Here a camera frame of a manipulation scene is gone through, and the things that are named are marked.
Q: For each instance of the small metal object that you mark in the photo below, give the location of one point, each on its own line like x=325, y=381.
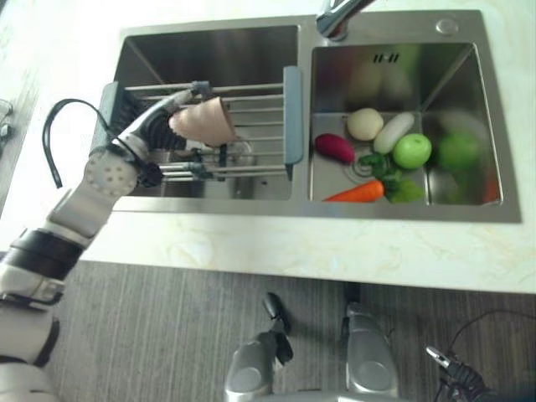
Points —
x=5, y=119

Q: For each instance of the spiral sink drain strainer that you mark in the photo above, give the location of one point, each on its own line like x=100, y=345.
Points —
x=361, y=167

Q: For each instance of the round sink drain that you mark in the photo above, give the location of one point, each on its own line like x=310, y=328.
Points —
x=243, y=153

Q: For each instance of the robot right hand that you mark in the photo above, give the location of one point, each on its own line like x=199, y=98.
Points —
x=458, y=372

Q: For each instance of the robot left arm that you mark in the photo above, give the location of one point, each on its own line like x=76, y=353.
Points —
x=63, y=222

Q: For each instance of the green apple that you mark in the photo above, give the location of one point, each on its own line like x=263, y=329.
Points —
x=412, y=151

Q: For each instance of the green leafy vegetable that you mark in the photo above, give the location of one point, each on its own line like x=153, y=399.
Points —
x=393, y=184

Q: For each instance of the robot right leg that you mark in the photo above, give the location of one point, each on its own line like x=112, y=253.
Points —
x=368, y=352

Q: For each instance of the grey sink drain rack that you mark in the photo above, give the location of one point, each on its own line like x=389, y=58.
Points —
x=293, y=117

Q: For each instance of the chrome kitchen faucet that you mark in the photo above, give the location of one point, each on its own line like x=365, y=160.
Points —
x=333, y=19

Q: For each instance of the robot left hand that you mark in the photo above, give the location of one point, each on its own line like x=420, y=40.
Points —
x=161, y=127

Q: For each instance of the round steel sink cap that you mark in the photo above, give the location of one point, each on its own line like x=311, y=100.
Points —
x=446, y=26

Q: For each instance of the white radish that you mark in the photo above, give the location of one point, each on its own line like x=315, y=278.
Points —
x=393, y=132

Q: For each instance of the orange carrot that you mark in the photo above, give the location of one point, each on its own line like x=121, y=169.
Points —
x=360, y=192

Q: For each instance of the round white potato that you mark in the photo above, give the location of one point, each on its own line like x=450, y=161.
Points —
x=364, y=123

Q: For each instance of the pink cup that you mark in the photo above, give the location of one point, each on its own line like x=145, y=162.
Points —
x=205, y=123

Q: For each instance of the stainless steel double sink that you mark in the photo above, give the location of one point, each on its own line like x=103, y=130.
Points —
x=209, y=46

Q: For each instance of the purple sweet potato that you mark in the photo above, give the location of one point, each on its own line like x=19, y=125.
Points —
x=335, y=147

